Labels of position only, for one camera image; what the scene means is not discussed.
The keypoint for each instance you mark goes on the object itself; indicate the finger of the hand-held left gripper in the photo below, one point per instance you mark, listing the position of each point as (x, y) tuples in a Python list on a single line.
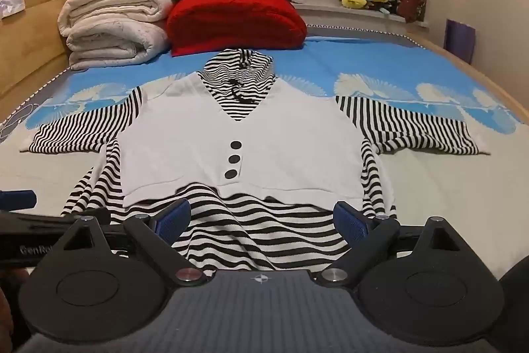
[(16, 199)]

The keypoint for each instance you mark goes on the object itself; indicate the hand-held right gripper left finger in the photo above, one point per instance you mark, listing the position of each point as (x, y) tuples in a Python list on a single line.
[(172, 220)]

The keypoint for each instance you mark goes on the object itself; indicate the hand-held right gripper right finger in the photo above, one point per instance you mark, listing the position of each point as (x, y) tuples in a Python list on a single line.
[(351, 221)]

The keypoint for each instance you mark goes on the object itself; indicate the striped and white hooded top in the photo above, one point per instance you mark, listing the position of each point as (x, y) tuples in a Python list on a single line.
[(248, 121)]

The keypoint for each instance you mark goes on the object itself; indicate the blue patterned bed sheet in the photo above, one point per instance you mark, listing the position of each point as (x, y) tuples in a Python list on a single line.
[(326, 59)]

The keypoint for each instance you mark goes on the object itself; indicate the tissue box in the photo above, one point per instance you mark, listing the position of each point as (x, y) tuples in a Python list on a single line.
[(10, 5)]

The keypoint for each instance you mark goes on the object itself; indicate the white folded quilt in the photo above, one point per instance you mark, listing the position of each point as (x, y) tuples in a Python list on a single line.
[(111, 30)]

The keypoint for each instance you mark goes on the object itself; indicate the red folded blanket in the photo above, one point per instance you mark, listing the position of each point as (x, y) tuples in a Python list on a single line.
[(235, 20)]

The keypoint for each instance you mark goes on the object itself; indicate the wooden bed frame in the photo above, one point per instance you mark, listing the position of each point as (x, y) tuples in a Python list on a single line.
[(29, 43)]

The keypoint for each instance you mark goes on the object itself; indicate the purple box by wall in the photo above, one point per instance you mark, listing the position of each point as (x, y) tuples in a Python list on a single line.
[(459, 40)]

